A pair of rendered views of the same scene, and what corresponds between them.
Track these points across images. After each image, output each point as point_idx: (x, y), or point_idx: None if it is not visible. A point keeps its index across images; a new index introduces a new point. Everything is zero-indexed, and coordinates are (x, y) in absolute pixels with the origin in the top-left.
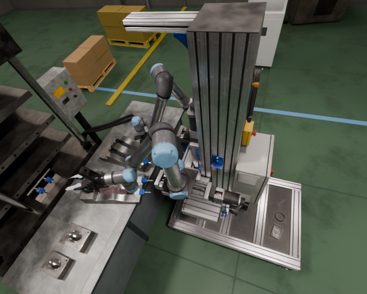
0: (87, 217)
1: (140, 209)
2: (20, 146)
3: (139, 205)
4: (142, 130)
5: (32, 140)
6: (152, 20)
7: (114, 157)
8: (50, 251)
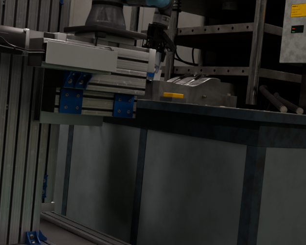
0: None
1: (86, 140)
2: (214, 25)
3: (89, 130)
4: (154, 13)
5: (224, 30)
6: None
7: (172, 78)
8: None
